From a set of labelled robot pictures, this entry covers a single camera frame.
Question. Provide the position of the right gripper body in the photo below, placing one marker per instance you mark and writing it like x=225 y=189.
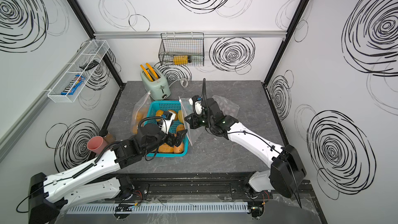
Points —
x=204 y=121

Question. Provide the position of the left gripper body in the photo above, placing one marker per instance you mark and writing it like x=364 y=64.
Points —
x=161 y=138

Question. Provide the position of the clear zipper bag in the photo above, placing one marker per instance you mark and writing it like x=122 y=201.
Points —
x=140 y=111

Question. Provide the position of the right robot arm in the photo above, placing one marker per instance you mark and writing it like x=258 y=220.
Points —
x=285 y=168

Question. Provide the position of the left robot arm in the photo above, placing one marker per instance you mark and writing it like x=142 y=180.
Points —
x=51 y=195

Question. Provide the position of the potato right edge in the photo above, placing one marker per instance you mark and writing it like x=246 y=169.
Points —
x=180 y=128

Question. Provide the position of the greenish potato top right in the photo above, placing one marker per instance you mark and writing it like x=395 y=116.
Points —
x=180 y=116

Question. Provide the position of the reddish potato lower right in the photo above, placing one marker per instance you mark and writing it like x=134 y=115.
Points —
x=179 y=149

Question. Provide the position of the teal plastic basket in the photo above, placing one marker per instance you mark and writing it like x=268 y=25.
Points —
x=176 y=107

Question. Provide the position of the potato top left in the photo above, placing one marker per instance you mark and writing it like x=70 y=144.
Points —
x=159 y=113

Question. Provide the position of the brown jar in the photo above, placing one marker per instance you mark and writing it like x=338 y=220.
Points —
x=107 y=136

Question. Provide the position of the mint green toaster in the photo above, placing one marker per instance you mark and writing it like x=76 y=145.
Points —
x=159 y=89

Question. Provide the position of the pink cup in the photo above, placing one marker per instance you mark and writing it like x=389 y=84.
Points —
x=96 y=144

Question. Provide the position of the yellow bottle in basket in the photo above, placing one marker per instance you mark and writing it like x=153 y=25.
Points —
x=181 y=60

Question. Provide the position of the right toast slice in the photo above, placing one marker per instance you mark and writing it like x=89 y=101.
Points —
x=152 y=71

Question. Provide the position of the toast slice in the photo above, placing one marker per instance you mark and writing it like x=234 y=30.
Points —
x=148 y=76
x=152 y=71

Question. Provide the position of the left toast slice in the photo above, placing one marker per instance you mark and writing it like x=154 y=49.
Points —
x=148 y=76

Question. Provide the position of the blue candy packet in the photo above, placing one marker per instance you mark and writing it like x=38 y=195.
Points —
x=73 y=85

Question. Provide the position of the black remote control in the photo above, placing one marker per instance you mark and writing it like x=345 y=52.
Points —
x=89 y=66

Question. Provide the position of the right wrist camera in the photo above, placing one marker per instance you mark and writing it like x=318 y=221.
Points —
x=197 y=106

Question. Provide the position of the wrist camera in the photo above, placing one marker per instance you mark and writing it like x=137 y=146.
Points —
x=197 y=106
x=168 y=119

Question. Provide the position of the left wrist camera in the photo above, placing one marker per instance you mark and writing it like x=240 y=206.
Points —
x=168 y=119

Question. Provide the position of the black wire wall basket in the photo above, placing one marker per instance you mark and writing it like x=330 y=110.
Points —
x=194 y=47

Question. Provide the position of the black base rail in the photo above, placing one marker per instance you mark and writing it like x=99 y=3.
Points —
x=231 y=184

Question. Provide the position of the aluminium wall rail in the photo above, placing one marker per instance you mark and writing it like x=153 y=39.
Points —
x=189 y=34

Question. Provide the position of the white slotted cable duct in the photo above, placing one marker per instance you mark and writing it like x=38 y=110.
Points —
x=161 y=208

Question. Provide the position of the white wire wall shelf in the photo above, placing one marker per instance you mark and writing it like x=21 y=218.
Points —
x=90 y=50

